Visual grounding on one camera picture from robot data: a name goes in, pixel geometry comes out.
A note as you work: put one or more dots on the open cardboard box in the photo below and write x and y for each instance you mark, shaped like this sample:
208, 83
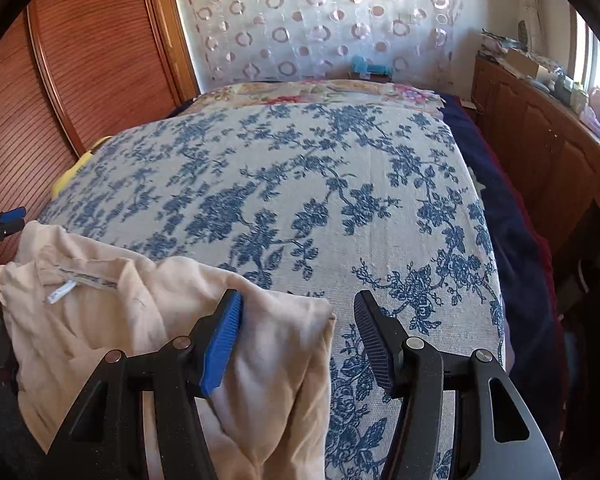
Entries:
522, 62

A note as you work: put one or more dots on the pink figurine bottle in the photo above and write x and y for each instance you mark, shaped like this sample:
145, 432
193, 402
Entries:
597, 99

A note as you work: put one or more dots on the circle-patterned sheer curtain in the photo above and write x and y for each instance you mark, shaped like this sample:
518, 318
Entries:
305, 20

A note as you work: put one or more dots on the pile of papers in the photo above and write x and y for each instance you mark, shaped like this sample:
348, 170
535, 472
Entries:
497, 42

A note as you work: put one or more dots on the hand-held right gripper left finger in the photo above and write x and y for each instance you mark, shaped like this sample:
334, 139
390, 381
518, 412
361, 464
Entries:
225, 345

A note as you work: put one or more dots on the wooden sideboard cabinet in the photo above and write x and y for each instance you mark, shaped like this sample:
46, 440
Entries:
545, 130

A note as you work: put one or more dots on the brown oval hand fan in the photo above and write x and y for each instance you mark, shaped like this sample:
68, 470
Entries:
523, 31

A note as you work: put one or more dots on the blue floral cloth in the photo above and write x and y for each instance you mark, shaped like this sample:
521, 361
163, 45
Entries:
305, 185

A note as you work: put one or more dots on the navy bed sheet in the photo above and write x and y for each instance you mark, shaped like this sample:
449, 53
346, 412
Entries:
510, 240

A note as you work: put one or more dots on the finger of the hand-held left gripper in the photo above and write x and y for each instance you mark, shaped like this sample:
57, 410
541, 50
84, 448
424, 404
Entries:
12, 216
0, 234

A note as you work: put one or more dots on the white window curtain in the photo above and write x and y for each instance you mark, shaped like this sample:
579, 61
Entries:
527, 0

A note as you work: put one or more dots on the pink floral blanket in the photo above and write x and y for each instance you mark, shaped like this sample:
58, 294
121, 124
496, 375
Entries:
305, 92

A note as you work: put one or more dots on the wooden slatted wardrobe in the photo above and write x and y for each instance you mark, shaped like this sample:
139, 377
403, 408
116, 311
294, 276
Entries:
80, 60

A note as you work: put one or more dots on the pink tissue pack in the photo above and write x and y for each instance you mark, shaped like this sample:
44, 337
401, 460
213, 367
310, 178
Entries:
592, 121

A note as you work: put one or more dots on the beige printed t-shirt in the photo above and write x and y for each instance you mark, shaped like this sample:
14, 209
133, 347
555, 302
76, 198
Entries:
130, 310

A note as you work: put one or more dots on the blue soft toy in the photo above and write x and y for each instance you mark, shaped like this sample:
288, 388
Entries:
362, 65

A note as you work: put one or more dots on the yellow plush toy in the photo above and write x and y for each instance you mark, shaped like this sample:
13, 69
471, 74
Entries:
67, 177

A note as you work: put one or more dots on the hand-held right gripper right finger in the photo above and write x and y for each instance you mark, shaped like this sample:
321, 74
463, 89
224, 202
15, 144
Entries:
375, 340

